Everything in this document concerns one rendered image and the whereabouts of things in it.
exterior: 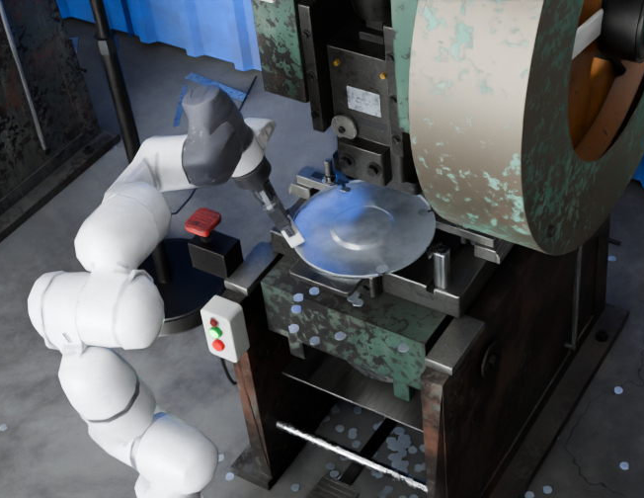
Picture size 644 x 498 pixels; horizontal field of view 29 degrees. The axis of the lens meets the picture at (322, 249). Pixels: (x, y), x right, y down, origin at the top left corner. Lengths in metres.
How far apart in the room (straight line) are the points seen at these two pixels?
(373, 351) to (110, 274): 0.80
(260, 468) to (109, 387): 1.15
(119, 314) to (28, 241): 2.01
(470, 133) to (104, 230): 0.57
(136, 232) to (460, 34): 0.58
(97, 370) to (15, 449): 1.40
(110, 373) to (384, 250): 0.72
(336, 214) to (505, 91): 0.87
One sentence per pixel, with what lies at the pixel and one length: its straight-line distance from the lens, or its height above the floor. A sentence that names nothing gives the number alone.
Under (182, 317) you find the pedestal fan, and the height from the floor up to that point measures 0.03.
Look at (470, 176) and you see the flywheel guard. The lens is 1.83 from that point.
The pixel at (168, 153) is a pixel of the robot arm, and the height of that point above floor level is 1.12.
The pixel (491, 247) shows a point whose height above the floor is 0.73.
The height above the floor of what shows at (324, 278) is 0.78.
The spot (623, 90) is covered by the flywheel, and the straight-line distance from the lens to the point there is 2.33.
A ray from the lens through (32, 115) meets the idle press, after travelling 3.88.
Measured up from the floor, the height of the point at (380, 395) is 0.31.
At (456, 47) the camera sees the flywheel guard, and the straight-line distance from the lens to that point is 1.73.
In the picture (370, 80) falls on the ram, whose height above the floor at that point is 1.12.
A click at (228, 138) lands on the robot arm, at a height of 1.14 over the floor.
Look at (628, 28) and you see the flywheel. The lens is 1.99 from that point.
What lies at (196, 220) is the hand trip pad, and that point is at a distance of 2.59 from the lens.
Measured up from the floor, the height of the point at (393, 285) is 0.68.
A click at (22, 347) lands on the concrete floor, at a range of 3.53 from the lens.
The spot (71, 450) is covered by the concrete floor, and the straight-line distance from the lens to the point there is 3.24.
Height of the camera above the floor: 2.43
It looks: 42 degrees down
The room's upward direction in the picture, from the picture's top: 7 degrees counter-clockwise
